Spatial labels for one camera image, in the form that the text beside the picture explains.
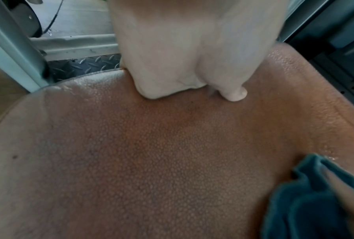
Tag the person's right hand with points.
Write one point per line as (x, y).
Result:
(348, 196)

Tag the person's left hand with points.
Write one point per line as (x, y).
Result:
(188, 46)

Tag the blue cleaning cloth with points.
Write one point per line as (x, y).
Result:
(306, 205)

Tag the red square machine seat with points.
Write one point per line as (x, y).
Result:
(165, 151)

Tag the small black diamond plate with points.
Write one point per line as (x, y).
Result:
(88, 66)

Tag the silver tubular machine frame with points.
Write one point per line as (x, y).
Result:
(14, 53)

